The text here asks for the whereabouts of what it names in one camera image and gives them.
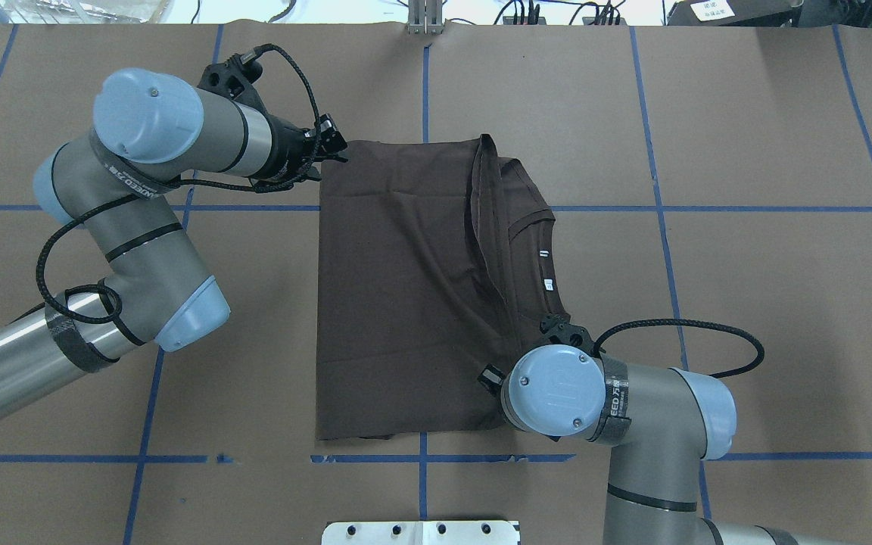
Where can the dark brown t-shirt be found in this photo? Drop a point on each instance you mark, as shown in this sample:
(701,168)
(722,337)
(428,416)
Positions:
(434,264)

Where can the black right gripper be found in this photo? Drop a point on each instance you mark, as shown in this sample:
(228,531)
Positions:
(491,376)

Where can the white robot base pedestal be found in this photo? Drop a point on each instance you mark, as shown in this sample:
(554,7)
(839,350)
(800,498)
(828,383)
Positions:
(423,532)

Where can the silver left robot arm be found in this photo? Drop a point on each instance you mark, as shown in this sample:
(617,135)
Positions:
(121,271)

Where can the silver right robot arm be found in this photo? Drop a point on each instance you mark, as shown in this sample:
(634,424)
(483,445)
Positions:
(660,424)

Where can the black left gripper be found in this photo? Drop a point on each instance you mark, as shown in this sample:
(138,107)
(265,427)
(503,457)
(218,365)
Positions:
(283,148)

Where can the aluminium frame post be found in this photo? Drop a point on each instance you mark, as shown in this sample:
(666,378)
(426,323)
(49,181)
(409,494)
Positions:
(425,17)

